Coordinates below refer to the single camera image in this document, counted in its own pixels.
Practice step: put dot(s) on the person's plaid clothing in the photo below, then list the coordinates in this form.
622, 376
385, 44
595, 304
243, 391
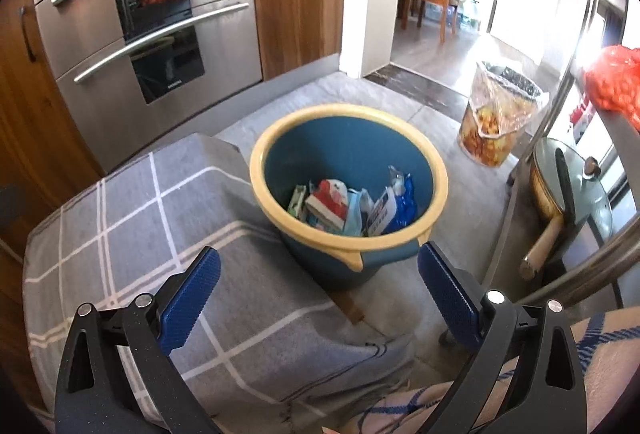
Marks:
607, 364

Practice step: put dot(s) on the grey checked blanket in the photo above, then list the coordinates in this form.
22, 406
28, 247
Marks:
150, 239

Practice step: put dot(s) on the snack bag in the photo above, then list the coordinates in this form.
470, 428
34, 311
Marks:
490, 124

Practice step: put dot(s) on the glass pot lid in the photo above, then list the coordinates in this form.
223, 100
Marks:
595, 204

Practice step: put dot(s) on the blue bin yellow rim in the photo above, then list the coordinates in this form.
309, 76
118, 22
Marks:
285, 159

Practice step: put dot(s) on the blue face mask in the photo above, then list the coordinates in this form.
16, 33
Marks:
356, 214

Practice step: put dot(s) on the white medicine box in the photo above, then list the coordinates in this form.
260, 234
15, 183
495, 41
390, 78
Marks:
380, 211

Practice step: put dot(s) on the red white carton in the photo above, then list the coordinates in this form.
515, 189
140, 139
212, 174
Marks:
327, 206

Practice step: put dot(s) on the red mesh bag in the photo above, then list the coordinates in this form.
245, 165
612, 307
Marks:
617, 79

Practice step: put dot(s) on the stainless steel rack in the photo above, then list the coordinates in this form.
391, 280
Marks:
565, 79

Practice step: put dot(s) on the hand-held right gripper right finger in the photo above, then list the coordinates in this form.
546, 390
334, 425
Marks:
445, 294

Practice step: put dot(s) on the stainless steel oven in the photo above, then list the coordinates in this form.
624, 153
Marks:
85, 39

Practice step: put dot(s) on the green white box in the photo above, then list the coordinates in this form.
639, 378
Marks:
298, 201

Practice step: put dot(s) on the pack of water bottles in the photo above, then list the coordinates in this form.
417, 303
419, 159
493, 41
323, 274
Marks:
467, 17

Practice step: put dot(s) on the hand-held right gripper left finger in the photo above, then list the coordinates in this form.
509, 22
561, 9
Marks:
192, 299

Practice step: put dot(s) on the blue wet wipes pack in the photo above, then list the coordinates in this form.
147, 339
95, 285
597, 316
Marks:
405, 206

